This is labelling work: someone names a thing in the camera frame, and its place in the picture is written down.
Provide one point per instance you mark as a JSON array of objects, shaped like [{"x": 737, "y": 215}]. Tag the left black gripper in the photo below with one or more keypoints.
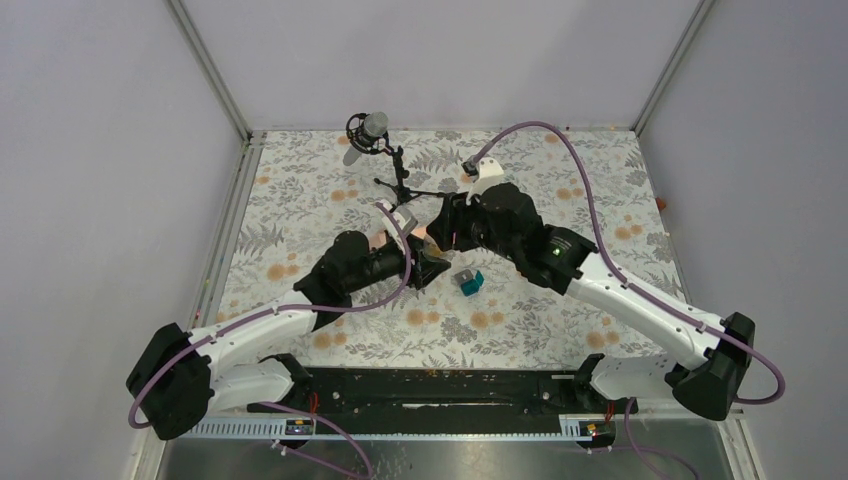
[{"x": 425, "y": 268}]

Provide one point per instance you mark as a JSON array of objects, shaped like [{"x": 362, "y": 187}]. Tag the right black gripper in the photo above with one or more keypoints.
[{"x": 451, "y": 219}]

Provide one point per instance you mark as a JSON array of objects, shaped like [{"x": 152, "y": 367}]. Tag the teal pill box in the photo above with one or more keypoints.
[{"x": 469, "y": 281}]

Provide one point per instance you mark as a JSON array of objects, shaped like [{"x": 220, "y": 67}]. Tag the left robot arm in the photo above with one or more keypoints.
[{"x": 183, "y": 375}]

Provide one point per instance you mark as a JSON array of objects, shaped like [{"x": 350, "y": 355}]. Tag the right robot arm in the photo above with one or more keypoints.
[{"x": 704, "y": 359}]

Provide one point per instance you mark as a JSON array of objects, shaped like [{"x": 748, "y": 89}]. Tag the black microphone tripod stand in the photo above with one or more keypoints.
[{"x": 403, "y": 193}]

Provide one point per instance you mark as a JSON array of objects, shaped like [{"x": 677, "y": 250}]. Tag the silver microphone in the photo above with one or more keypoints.
[{"x": 364, "y": 132}]

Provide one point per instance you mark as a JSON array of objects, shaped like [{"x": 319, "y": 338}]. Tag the floral table mat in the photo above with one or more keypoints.
[{"x": 303, "y": 195}]

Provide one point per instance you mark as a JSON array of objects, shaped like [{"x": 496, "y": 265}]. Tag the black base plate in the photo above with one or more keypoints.
[{"x": 346, "y": 392}]

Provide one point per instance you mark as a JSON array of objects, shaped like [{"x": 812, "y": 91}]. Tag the white slotted cable duct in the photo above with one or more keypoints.
[{"x": 423, "y": 426}]

